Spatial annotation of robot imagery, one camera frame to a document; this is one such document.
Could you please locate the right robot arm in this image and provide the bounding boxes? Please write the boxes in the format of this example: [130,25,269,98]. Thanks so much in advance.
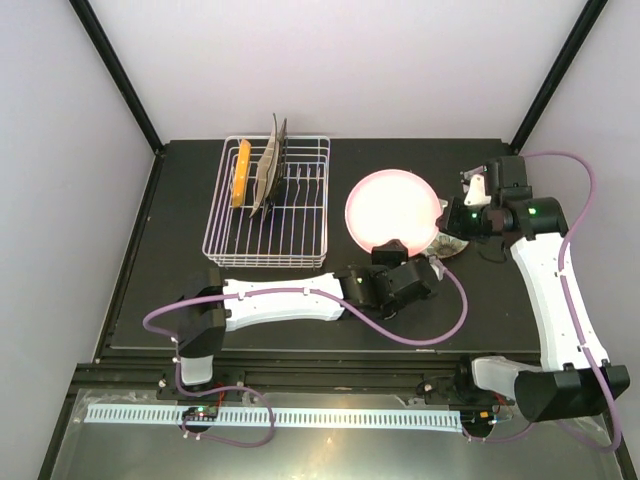
[437,156,630,423]

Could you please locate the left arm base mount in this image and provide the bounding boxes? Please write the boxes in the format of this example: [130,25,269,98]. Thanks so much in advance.
[156,368,246,404]

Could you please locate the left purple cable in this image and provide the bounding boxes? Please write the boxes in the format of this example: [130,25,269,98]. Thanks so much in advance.
[143,259,470,446]

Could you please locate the left black frame post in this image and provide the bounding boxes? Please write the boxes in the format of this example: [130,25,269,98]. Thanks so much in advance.
[69,0,164,154]

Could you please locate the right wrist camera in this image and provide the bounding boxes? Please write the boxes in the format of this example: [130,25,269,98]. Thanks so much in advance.
[461,166,491,207]

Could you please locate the right black frame post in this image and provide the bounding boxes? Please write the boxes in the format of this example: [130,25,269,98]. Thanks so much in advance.
[509,0,608,153]

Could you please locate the white slotted cable duct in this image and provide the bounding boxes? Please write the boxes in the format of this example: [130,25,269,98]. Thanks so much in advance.
[84,404,462,433]

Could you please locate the orange dotted scalloped plate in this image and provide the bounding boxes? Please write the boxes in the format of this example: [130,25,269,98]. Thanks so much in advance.
[231,139,251,209]

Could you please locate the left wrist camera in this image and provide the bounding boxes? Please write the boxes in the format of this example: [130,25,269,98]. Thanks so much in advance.
[428,255,448,281]

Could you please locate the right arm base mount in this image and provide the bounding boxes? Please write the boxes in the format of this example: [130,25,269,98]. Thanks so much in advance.
[415,366,515,407]

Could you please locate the white wire dish rack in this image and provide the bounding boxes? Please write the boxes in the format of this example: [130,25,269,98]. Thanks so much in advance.
[201,135,331,269]

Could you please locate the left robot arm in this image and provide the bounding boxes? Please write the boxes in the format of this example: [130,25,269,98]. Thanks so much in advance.
[177,240,442,399]

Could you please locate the white square plate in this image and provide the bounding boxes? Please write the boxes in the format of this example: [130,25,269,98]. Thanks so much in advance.
[250,113,278,217]

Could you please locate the black frame post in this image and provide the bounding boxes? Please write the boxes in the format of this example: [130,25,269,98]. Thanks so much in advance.
[69,0,164,154]
[509,0,608,153]

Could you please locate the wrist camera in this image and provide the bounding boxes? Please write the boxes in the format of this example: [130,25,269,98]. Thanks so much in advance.
[428,255,448,281]
[461,166,491,207]

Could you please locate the pink round plate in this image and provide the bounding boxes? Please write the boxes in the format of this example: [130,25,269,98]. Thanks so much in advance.
[344,169,442,256]

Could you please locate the green floral plate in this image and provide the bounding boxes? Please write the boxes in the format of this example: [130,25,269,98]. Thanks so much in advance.
[424,232,469,260]

